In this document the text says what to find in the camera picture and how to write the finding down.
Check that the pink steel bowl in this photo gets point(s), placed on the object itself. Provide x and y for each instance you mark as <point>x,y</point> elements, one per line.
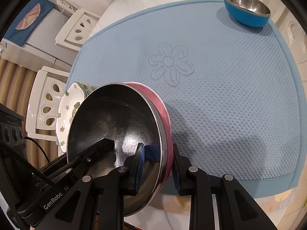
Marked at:
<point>115,115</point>

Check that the small floral plate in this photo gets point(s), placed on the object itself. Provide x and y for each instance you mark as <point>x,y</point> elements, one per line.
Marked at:
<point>86,88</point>

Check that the white dining chair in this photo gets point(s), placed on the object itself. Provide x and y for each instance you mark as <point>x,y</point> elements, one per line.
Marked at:
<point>69,34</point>
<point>293,38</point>
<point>38,93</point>

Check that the blue cloth with pink pattern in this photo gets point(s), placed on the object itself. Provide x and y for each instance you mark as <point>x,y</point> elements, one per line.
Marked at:
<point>21,33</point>

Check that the blue steel bowl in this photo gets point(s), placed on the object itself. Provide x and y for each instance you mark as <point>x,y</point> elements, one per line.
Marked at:
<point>249,19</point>

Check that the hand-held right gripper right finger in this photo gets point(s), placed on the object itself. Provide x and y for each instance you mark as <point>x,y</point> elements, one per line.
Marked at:
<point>176,172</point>

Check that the large floral plate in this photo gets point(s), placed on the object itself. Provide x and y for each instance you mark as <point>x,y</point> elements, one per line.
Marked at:
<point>66,110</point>

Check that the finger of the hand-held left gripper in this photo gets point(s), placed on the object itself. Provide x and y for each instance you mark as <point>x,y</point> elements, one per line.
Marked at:
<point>100,148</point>

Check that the light blue table mat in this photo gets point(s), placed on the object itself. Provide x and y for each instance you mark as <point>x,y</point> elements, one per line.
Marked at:
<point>227,100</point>

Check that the white refrigerator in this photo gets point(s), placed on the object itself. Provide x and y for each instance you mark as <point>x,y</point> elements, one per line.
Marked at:
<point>40,43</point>

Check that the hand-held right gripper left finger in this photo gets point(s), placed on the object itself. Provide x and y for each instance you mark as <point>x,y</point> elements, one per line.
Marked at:
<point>141,159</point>

